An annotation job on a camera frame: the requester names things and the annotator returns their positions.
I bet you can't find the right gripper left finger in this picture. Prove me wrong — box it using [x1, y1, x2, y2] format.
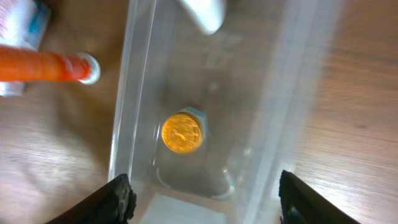
[47, 174, 137, 224]

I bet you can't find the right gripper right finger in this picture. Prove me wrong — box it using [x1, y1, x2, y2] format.
[279, 170, 359, 224]

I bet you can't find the small jar gold lid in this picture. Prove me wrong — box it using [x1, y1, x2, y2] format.
[161, 106, 208, 154]

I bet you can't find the clear plastic container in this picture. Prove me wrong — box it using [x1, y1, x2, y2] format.
[109, 0, 344, 223]

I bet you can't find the orange tablet tube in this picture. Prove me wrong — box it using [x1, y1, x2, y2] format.
[1, 45, 101, 85]

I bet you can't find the white Panadol medicine box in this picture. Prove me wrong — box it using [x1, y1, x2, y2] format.
[1, 0, 51, 97]

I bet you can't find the white spray bottle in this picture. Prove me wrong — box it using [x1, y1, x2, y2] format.
[179, 0, 226, 35]

